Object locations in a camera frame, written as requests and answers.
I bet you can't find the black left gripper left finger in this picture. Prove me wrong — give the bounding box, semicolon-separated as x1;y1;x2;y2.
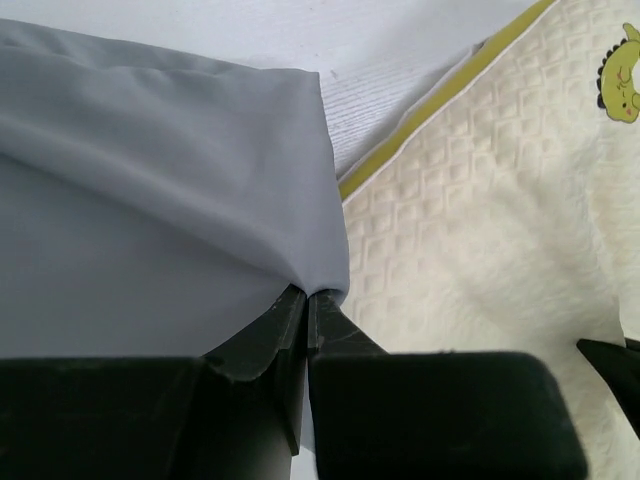
1;287;306;479

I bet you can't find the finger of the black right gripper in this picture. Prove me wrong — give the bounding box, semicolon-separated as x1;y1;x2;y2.
577;338;640;435

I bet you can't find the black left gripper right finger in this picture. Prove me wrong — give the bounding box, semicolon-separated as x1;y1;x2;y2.
308;292;588;479

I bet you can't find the cream quilted pillow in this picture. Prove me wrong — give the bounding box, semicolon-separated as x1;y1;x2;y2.
340;1;639;479

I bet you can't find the grey fabric pillowcase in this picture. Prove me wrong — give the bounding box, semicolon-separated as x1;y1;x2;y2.
1;19;349;358

